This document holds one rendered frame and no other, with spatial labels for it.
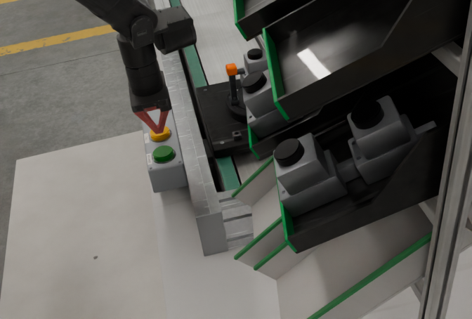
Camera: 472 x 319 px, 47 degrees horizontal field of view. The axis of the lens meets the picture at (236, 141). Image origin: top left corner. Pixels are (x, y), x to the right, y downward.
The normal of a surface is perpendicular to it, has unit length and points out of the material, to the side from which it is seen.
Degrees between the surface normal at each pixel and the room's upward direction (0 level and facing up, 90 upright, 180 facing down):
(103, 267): 0
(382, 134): 90
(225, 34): 0
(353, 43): 25
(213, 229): 90
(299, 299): 45
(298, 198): 90
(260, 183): 90
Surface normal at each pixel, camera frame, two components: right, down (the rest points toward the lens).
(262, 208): -0.78, -0.48
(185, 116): -0.11, -0.79
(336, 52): -0.52, -0.66
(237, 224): 0.21, 0.58
